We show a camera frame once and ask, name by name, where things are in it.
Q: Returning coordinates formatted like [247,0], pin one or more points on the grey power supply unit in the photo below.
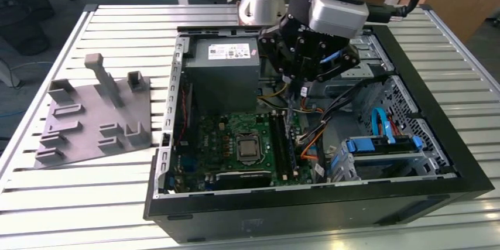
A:
[223,77]

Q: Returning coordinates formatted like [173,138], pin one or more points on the black office chair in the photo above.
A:
[23,27]

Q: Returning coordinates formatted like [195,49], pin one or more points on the grey parts rack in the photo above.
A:
[89,106]

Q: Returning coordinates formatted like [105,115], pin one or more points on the metal disk bay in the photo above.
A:
[343,169]

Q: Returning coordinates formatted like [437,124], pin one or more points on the black graphics card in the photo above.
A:
[241,178]

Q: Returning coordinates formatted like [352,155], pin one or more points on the black PC case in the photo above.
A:
[312,217]

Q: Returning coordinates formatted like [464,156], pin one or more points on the green motherboard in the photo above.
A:
[219,144]

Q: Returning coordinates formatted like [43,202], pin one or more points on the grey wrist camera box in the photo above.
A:
[337,18]

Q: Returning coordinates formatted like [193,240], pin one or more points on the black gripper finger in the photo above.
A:
[273,51]
[343,62]

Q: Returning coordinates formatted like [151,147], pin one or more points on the silver CPU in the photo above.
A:
[248,148]

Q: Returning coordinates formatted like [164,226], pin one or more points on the metal drive cage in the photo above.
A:
[375,56]

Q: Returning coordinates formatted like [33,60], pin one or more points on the black CPU socket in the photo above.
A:
[248,136]

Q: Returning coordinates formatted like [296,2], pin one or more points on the blue drive latch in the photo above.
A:
[329,57]

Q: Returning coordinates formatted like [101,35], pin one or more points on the blue disk carrier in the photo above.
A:
[361,146]

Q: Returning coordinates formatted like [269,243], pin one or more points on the black RAM slot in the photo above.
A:
[277,141]

